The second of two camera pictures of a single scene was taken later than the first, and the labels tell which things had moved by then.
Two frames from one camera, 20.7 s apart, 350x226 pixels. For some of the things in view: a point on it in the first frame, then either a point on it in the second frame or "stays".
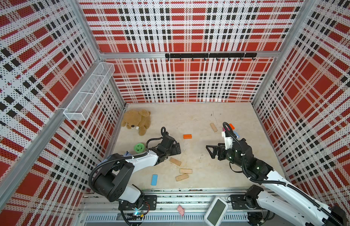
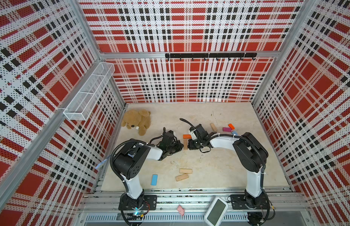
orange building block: (187, 136) stays
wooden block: (213, 127) stays
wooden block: (186, 171) stays
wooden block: (175, 161) → (185, 144)
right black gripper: (221, 149) → (189, 142)
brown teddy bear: (133, 119) stays
